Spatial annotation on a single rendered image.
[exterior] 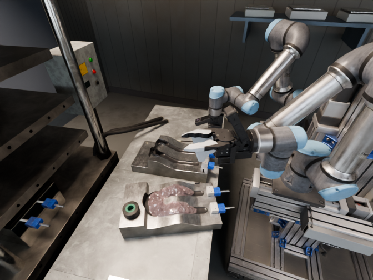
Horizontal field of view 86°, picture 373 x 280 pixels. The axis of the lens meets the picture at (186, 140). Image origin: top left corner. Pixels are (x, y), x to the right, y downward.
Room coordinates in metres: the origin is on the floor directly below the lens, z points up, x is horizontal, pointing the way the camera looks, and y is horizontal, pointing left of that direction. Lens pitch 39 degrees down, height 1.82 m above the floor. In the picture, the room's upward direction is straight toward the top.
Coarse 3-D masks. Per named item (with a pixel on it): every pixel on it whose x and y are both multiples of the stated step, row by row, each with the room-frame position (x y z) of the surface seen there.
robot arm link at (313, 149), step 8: (312, 144) 0.65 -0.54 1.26; (320, 144) 0.65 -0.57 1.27; (296, 152) 0.65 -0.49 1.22; (304, 152) 0.61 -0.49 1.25; (312, 152) 0.60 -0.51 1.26; (320, 152) 0.59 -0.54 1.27; (328, 152) 0.59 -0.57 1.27; (296, 160) 0.63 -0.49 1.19; (304, 160) 0.60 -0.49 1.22; (312, 160) 0.58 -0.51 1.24; (320, 160) 0.56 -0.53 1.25; (296, 168) 0.61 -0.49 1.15; (304, 168) 0.57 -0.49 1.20
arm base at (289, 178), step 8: (288, 168) 0.65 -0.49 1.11; (280, 176) 0.66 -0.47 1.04; (288, 176) 0.62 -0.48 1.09; (296, 176) 0.60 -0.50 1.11; (304, 176) 0.58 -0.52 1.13; (288, 184) 0.60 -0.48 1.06; (296, 184) 0.58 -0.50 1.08; (304, 184) 0.57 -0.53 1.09; (312, 184) 0.58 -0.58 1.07; (304, 192) 0.56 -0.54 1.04
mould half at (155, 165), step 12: (144, 144) 1.11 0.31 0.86; (180, 144) 1.08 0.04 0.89; (144, 156) 0.99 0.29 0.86; (156, 156) 0.91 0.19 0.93; (180, 156) 0.97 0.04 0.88; (192, 156) 0.96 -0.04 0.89; (132, 168) 0.91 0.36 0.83; (144, 168) 0.89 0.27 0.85; (156, 168) 0.87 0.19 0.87; (168, 168) 0.86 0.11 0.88; (180, 168) 0.86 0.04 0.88; (192, 168) 0.86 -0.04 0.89; (204, 168) 0.85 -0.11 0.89; (192, 180) 0.83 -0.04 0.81; (204, 180) 0.81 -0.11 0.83
